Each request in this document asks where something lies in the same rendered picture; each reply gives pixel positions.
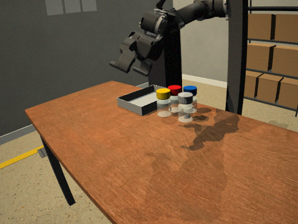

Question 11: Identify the glass bottle with blue cap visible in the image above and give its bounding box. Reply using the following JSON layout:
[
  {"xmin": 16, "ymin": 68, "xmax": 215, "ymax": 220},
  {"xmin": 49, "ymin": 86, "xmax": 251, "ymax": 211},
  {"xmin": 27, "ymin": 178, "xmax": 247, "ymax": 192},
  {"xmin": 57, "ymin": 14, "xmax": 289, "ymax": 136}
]
[{"xmin": 183, "ymin": 86, "xmax": 197, "ymax": 114}]

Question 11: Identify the clear glass bottle with grey cap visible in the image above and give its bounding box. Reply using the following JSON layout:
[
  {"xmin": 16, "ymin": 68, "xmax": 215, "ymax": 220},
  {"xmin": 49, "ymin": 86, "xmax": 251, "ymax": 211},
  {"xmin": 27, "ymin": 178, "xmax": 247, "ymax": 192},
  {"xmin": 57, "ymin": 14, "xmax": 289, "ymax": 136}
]
[{"xmin": 178, "ymin": 92, "xmax": 193, "ymax": 123}]

